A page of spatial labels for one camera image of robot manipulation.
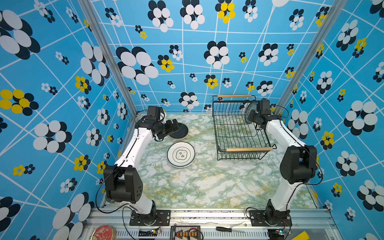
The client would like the small circuit board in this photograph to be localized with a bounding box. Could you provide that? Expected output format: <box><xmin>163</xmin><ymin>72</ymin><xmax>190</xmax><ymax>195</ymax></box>
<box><xmin>138</xmin><ymin>229</ymin><xmax>159</xmax><ymax>237</ymax></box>

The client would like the aluminium frame rail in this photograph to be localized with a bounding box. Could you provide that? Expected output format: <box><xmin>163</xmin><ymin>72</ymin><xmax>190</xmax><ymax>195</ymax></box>
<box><xmin>81</xmin><ymin>209</ymin><xmax>342</xmax><ymax>240</ymax></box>

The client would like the right wooden rack handle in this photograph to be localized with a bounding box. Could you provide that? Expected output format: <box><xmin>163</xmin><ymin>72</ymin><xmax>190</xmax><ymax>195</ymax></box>
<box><xmin>226</xmin><ymin>147</ymin><xmax>273</xmax><ymax>153</ymax></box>

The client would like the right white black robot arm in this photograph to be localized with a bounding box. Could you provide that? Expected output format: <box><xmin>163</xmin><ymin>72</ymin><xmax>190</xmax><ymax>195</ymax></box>
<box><xmin>245</xmin><ymin>99</ymin><xmax>318</xmax><ymax>225</ymax></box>

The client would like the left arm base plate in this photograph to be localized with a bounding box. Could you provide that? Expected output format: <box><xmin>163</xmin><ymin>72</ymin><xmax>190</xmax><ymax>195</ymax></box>
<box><xmin>129</xmin><ymin>210</ymin><xmax>171</xmax><ymax>227</ymax></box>

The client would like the black plate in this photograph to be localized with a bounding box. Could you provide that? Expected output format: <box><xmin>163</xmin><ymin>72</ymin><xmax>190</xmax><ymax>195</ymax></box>
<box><xmin>169</xmin><ymin>123</ymin><xmax>189</xmax><ymax>140</ymax></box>

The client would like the black terminal block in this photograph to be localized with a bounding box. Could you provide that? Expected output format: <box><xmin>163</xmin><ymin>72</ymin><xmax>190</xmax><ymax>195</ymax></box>
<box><xmin>170</xmin><ymin>226</ymin><xmax>204</xmax><ymax>240</ymax></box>

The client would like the black screwdriver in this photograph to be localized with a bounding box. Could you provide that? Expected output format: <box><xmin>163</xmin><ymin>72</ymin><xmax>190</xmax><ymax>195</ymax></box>
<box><xmin>216</xmin><ymin>227</ymin><xmax>245</xmax><ymax>233</ymax></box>

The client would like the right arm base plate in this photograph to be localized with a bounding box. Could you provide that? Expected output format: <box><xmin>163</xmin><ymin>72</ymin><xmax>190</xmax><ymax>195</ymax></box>
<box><xmin>247</xmin><ymin>210</ymin><xmax>292</xmax><ymax>228</ymax></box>

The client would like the white plate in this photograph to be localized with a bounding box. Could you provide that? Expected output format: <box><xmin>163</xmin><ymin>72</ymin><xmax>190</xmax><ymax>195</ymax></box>
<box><xmin>167</xmin><ymin>142</ymin><xmax>196</xmax><ymax>169</ymax></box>

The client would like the black wire dish rack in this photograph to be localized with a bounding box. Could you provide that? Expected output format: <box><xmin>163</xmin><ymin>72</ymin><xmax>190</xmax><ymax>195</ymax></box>
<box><xmin>212</xmin><ymin>95</ymin><xmax>277</xmax><ymax>161</ymax></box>

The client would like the yellow paper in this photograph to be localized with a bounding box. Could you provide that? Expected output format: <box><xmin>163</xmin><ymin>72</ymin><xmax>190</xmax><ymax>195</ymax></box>
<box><xmin>292</xmin><ymin>231</ymin><xmax>310</xmax><ymax>240</ymax></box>

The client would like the red round tin lid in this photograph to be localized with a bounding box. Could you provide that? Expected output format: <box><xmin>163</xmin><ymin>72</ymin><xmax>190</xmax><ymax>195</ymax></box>
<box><xmin>90</xmin><ymin>225</ymin><xmax>117</xmax><ymax>240</ymax></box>

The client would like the wooden rack handle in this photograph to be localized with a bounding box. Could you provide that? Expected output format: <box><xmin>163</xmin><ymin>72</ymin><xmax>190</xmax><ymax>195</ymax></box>
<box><xmin>217</xmin><ymin>95</ymin><xmax>252</xmax><ymax>98</ymax></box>
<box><xmin>226</xmin><ymin>147</ymin><xmax>273</xmax><ymax>153</ymax></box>

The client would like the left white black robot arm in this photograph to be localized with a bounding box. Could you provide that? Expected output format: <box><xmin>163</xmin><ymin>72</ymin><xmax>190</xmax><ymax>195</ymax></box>
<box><xmin>104</xmin><ymin>106</ymin><xmax>181</xmax><ymax>222</ymax></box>

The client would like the left wooden rack handle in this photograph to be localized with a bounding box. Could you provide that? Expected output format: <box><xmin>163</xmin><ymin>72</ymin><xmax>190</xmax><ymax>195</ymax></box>
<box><xmin>217</xmin><ymin>95</ymin><xmax>252</xmax><ymax>98</ymax></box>

